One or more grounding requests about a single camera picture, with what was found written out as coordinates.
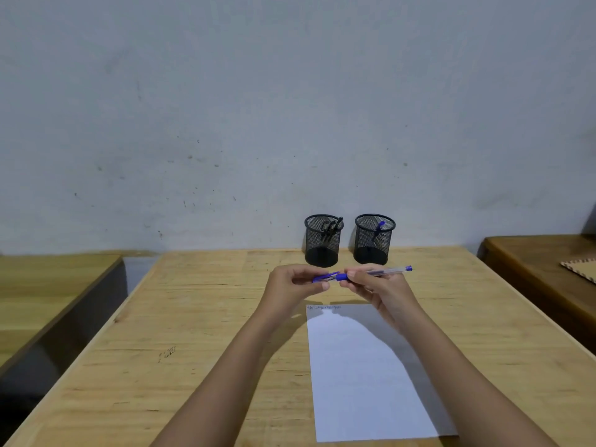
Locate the person's right hand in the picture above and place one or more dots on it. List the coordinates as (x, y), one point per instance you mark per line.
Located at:
(391, 297)

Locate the person's left hand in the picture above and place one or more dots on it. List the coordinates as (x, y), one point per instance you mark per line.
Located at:
(284, 293)

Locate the blue pen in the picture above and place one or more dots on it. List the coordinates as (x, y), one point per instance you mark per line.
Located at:
(380, 225)
(396, 270)

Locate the blue pen cap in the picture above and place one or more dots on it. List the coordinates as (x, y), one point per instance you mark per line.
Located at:
(326, 276)

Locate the black mesh pen holder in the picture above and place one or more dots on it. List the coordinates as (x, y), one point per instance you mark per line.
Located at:
(321, 256)
(370, 256)

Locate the white paper sheet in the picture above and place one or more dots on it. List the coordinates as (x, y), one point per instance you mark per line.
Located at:
(349, 381)

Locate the person's right forearm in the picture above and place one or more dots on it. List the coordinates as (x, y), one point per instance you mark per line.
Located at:
(470, 391)

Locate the person's left forearm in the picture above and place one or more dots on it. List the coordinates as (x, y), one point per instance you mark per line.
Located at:
(219, 391)

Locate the dark wooden side table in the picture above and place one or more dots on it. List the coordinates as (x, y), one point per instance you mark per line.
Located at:
(531, 270)

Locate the tan cardboard piece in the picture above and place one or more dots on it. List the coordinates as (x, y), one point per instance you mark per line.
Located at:
(584, 270)

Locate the light wooden side table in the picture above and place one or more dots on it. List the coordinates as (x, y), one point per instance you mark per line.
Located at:
(51, 288)

